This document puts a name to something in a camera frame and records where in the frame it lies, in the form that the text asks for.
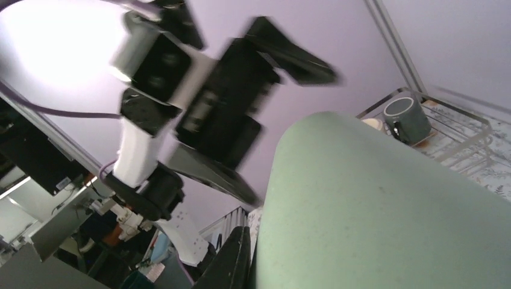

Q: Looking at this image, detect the mint green cup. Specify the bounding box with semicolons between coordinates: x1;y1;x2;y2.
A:
249;112;510;288

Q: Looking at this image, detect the wire dish rack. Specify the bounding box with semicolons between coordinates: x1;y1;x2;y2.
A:
357;87;510;179

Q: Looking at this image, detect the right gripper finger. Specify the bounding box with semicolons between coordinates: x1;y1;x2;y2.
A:
192;226;251;289

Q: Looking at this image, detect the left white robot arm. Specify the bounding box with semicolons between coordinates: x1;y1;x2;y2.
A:
105;1;340;221

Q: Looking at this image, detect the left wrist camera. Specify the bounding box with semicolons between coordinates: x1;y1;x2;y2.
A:
110;12;192;103

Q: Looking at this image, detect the dark grey-green mug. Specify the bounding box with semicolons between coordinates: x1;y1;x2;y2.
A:
383;97;432;145

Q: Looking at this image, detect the cream mug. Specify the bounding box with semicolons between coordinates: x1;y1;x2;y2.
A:
362;118;386;134

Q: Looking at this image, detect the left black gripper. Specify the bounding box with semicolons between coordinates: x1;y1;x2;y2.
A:
165;16;340;207

